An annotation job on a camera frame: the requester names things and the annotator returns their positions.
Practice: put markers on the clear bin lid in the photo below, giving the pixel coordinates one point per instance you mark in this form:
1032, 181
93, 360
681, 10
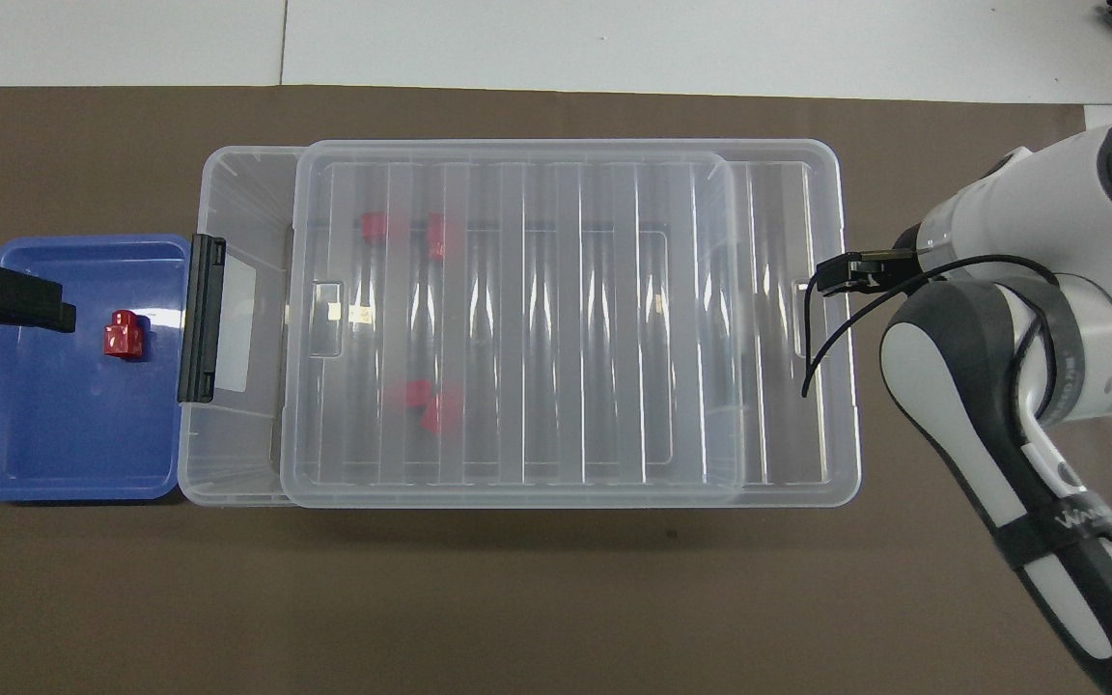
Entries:
237, 434

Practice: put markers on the blue plastic tray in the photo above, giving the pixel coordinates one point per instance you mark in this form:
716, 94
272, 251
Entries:
54, 425

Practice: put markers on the clear ribbed plastic lid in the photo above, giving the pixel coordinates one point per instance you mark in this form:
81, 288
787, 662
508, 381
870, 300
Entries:
566, 338

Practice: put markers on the red block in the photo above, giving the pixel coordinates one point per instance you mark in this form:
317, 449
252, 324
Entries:
411, 392
373, 227
124, 336
441, 236
443, 413

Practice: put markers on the black box latch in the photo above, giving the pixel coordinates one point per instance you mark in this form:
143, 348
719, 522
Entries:
199, 328

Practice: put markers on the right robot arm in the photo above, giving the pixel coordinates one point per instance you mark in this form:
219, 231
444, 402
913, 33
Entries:
1048, 222

